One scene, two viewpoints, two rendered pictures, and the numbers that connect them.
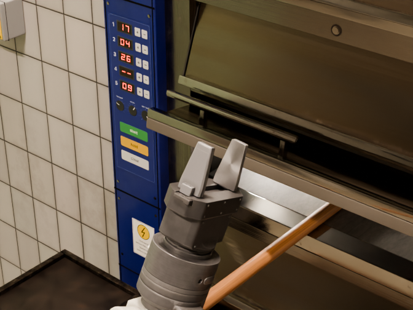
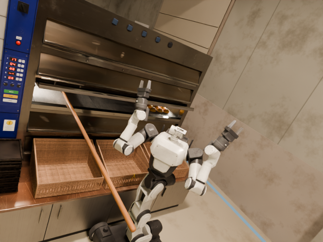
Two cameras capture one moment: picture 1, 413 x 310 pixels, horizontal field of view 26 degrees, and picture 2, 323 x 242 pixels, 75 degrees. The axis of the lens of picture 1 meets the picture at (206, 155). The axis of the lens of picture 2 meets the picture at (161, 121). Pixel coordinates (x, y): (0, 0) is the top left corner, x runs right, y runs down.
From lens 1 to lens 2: 159 cm
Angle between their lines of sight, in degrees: 75
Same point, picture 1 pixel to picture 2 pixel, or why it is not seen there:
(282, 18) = (72, 57)
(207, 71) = (46, 71)
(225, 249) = (41, 119)
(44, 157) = not seen: outside the picture
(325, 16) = (84, 57)
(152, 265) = (143, 102)
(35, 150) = not seen: outside the picture
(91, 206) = not seen: outside the picture
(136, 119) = (13, 87)
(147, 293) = (143, 107)
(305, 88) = (77, 74)
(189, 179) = (148, 86)
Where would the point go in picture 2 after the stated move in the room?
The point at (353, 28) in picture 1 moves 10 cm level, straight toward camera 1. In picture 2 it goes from (91, 60) to (100, 65)
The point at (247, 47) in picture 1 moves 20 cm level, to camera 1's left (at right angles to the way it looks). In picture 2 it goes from (58, 65) to (40, 65)
